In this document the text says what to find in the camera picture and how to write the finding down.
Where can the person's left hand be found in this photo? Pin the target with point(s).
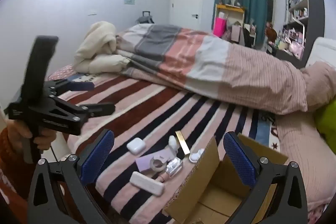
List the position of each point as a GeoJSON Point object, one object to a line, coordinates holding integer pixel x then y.
{"type": "Point", "coordinates": [18, 132]}

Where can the striped plush blanket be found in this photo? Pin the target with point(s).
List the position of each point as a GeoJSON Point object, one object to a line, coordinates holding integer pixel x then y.
{"type": "Point", "coordinates": [147, 113]}

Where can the green plush toy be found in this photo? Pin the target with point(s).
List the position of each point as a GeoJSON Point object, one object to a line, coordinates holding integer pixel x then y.
{"type": "Point", "coordinates": [326, 124]}

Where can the brown cardboard box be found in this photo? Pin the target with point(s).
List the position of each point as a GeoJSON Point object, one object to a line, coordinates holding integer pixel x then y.
{"type": "Point", "coordinates": [210, 197]}

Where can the white cabinet with yellow top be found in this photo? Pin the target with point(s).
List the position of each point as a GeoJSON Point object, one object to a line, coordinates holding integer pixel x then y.
{"type": "Point", "coordinates": [229, 9]}

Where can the brown plush toy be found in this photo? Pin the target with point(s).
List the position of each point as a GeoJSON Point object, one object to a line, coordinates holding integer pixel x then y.
{"type": "Point", "coordinates": [271, 32]}

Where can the pink striped pillow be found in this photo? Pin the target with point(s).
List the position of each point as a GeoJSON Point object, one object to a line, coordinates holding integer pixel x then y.
{"type": "Point", "coordinates": [302, 150]}
{"type": "Point", "coordinates": [317, 82]}

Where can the window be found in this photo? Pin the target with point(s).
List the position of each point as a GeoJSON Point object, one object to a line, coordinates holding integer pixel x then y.
{"type": "Point", "coordinates": [271, 1]}

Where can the pink grey patchwork quilt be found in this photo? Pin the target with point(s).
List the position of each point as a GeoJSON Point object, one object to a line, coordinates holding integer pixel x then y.
{"type": "Point", "coordinates": [210, 66]}

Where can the long gold box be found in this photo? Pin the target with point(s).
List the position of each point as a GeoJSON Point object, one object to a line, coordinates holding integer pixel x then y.
{"type": "Point", "coordinates": [183, 142]}

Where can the clear glass perfume bottle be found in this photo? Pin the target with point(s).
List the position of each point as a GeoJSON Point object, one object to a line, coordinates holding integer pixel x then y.
{"type": "Point", "coordinates": [174, 166]}

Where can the white bed headboard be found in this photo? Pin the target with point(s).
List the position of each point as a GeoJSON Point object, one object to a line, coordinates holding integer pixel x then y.
{"type": "Point", "coordinates": [323, 52]}

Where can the white square earbud case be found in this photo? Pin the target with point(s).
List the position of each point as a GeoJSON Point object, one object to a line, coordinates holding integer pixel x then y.
{"type": "Point", "coordinates": [136, 146]}

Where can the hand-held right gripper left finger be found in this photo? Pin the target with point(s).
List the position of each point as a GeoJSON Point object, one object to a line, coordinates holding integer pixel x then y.
{"type": "Point", "coordinates": [97, 155]}

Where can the cream fluffy blanket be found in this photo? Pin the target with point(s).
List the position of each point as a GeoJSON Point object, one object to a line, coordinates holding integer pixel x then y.
{"type": "Point", "coordinates": [99, 40]}

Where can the pink tube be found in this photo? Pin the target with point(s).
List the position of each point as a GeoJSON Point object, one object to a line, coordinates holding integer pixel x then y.
{"type": "Point", "coordinates": [162, 177]}

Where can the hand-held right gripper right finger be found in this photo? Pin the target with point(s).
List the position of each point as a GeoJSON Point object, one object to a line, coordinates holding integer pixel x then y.
{"type": "Point", "coordinates": [240, 161]}

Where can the dark tall bookcase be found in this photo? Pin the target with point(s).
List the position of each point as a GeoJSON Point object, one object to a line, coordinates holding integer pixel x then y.
{"type": "Point", "coordinates": [315, 3]}

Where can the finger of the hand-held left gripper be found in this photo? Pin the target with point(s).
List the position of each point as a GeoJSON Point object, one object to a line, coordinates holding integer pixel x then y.
{"type": "Point", "coordinates": [84, 85]}
{"type": "Point", "coordinates": [101, 109]}

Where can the white door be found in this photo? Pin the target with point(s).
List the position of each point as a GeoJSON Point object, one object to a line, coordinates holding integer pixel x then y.
{"type": "Point", "coordinates": [186, 3]}

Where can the dark cluttered desk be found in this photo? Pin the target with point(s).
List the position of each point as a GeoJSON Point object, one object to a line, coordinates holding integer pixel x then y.
{"type": "Point", "coordinates": [281, 52]}

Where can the light purple box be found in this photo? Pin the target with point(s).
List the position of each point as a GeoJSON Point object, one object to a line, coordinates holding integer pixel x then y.
{"type": "Point", "coordinates": [144, 162]}

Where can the long white case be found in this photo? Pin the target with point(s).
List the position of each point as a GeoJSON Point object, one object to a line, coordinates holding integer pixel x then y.
{"type": "Point", "coordinates": [147, 183]}

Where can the dark suitcase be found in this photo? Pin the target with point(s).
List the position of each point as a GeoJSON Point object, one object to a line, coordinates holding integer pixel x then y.
{"type": "Point", "coordinates": [144, 19]}

